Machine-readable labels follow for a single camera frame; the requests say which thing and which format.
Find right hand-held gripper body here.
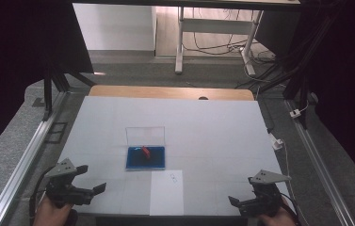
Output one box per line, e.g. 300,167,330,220
238,169,292,218

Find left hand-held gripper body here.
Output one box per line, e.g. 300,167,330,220
44,157,96,209

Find clear box with blue pad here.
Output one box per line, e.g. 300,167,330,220
125,126,167,171

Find red stamp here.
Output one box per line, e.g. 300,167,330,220
141,145,152,160

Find person's right hand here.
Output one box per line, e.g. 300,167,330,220
257,201,298,226

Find person's left hand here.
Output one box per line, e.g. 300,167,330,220
32,195,74,226

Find white paper sheet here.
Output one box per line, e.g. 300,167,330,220
149,169,185,217

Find large white table cover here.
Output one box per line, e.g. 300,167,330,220
57,95,292,218

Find black metal stand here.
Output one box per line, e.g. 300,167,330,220
234,0,339,130
41,64,97,122

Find wooden table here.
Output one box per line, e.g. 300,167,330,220
89,84,255,102

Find black curtain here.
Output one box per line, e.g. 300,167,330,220
300,0,355,192
0,0,95,166

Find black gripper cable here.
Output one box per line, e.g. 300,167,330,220
279,191,302,226
28,169,56,222

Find white plug with cable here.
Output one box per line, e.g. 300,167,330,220
289,100,311,120
270,133,292,189

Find aluminium rail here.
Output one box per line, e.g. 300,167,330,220
0,90,70,226
283,99,355,226

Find black floor cables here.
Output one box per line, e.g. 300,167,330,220
183,8,280,65

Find white metal desk frame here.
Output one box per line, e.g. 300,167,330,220
174,6,265,76

